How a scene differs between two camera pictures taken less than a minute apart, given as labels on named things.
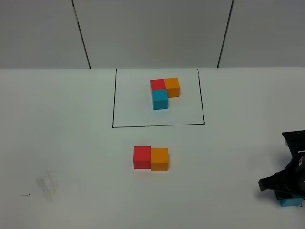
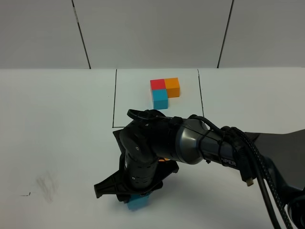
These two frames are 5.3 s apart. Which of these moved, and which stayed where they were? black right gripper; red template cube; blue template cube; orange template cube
Moved: black right gripper
Stayed: red template cube; orange template cube; blue template cube
